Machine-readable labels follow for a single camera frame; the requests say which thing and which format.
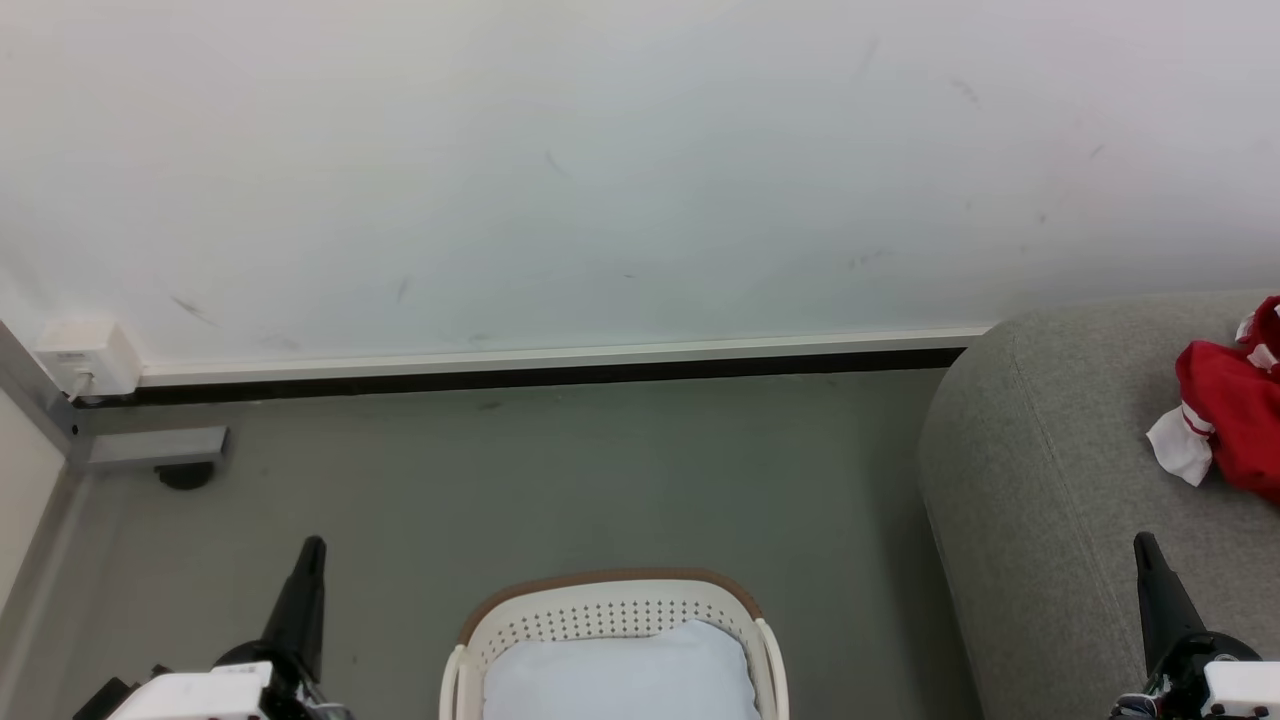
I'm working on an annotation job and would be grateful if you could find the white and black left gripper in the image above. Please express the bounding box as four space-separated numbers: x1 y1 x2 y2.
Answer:
105 536 349 720

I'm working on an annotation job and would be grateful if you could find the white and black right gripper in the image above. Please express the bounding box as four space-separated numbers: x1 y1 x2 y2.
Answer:
1110 532 1280 720

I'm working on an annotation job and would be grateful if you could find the red garment with white stripes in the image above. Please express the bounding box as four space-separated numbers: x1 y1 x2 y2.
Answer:
1146 294 1280 505

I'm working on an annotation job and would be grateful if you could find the cream plastic laundry basket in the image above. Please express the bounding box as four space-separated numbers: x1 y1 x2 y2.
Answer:
439 567 791 720

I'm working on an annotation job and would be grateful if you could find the light blue clothing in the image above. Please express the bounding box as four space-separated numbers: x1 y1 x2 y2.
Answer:
482 619 764 720

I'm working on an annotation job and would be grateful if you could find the grey fabric sofa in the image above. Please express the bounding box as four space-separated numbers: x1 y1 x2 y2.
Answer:
917 289 1280 720

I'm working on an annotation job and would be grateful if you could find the black round foot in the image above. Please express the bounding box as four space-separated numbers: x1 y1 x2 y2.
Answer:
154 461 217 492

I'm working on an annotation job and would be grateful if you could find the white baseboard trim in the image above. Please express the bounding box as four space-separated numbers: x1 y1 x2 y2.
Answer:
138 324 997 389

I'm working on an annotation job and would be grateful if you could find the grey metal foot bracket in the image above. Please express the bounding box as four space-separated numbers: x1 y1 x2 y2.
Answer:
74 425 230 472

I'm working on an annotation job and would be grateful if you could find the white wall power adapter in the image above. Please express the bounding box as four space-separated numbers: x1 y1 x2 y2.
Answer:
34 319 144 400

